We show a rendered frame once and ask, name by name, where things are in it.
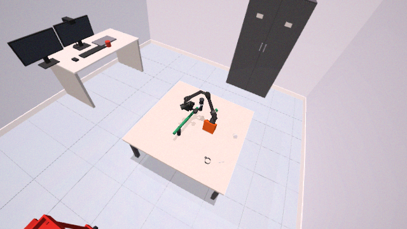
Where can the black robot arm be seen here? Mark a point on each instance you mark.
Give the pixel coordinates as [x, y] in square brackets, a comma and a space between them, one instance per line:
[189, 103]

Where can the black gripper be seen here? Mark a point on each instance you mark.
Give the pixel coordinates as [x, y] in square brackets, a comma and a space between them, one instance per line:
[191, 108]

